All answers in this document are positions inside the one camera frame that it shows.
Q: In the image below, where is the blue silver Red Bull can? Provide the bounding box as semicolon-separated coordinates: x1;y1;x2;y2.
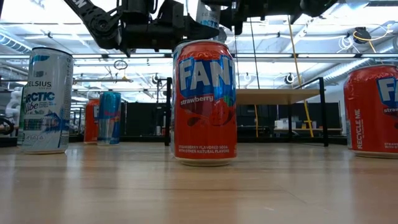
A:
97;91;122;146

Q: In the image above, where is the silver ventilation duct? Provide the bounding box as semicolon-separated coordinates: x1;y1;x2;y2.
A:
323;57;398;86

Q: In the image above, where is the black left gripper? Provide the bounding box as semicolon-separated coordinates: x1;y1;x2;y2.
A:
119;2;221;50

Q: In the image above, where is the cluttered background workbench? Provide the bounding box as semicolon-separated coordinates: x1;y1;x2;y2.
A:
273;118;343;132

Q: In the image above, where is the yellow cable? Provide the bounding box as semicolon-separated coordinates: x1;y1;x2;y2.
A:
254;104;260;138
286;14;315;138

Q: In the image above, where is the black room divider panel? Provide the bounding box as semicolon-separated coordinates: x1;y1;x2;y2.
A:
119;101;342;138

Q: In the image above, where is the wooden shelf black frame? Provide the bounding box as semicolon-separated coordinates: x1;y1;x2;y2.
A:
157;77;330;147

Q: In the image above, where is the white Celsius can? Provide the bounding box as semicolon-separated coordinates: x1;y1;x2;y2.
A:
21;46;75;156
195;0;222;30

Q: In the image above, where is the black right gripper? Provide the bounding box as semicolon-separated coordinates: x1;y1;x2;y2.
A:
200;0;301;35

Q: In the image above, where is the white machine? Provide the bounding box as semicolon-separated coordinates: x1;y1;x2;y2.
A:
5;86;23;125

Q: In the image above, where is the black ceiling cable reel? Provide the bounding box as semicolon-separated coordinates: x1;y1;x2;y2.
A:
353;26;373;44

